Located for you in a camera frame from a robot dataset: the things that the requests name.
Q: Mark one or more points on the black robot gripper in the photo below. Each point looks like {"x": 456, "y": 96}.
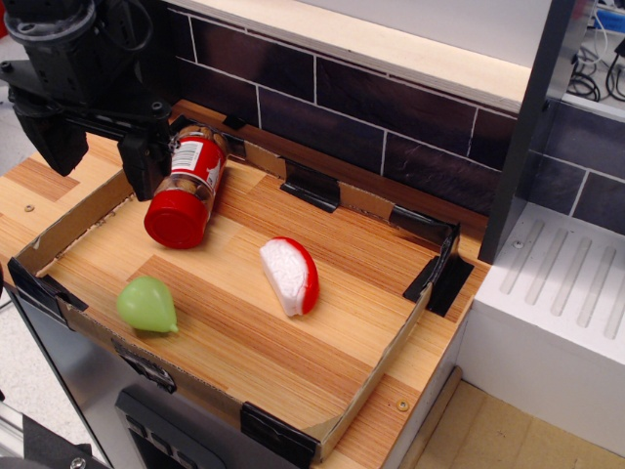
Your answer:
{"x": 84, "y": 73}

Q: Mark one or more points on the red-lidded spice bottle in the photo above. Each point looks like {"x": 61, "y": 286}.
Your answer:
{"x": 179, "y": 212}

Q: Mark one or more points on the cardboard fence with black tape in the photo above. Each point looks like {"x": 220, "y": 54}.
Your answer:
{"x": 344, "y": 386}

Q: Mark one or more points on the green toy pear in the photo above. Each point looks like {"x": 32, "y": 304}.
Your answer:
{"x": 146, "y": 303}

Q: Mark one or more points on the red white toy cheese wedge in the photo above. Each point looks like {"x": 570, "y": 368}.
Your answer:
{"x": 292, "y": 274}

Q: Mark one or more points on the black oven control panel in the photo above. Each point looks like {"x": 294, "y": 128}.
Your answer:
{"x": 183, "y": 436}

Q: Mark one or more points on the white dish drainer sink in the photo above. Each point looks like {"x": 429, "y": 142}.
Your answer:
{"x": 545, "y": 333}

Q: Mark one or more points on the dark grey cabinet post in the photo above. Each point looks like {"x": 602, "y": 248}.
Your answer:
{"x": 564, "y": 30}

